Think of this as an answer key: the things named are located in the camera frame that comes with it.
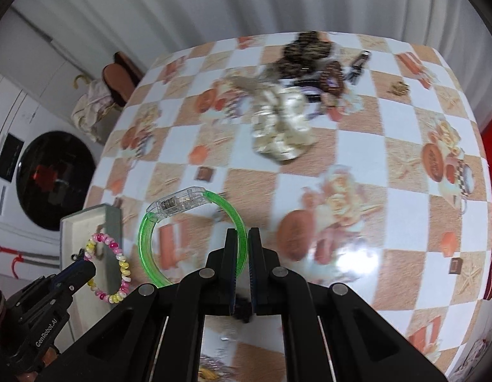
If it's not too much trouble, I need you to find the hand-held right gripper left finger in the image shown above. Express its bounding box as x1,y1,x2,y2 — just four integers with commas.
47,229,237,382

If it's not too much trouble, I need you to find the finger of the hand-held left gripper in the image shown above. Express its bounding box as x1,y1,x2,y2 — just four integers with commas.
51,260,97,299

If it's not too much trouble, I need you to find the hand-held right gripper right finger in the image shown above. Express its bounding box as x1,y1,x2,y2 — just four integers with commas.
249,228,449,382

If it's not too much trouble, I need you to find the grey white tray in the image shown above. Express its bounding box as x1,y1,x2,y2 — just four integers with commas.
60,204,124,343

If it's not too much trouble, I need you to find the pink yellow bead bracelet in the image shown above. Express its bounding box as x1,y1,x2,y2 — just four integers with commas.
85,233,131,305

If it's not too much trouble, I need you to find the green bangle with clear clasp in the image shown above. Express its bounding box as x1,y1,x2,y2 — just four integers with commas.
138,187,247,288

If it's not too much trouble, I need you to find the grey pole with red clips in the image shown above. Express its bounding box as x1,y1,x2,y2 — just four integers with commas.
0,244,61,281

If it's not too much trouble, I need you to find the checkered printed tablecloth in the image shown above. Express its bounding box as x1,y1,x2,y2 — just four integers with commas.
83,31,492,382

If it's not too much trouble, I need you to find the white washing machine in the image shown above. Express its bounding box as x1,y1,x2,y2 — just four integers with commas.
0,66,103,283

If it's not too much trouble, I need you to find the cream polka-dot scrunchie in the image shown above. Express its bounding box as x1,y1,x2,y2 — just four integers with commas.
250,88,318,162

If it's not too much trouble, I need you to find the beige cloth bag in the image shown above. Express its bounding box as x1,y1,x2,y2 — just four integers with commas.
70,77,121,144

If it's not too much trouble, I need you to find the brown chair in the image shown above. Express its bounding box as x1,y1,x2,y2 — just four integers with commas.
102,52,143,108

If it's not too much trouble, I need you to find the dark brown hair claw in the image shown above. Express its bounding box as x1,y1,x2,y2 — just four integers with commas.
318,61,346,106

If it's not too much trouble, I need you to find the leopard print scrunchie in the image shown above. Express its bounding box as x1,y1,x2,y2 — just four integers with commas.
282,32,334,74

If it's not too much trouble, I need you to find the black hair clip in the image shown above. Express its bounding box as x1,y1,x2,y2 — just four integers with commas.
347,50,372,84

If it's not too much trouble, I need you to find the white curtain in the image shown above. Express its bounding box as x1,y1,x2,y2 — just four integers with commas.
15,0,492,128

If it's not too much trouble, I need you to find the yellow hair tie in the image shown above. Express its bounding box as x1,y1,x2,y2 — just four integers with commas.
198,356,231,382

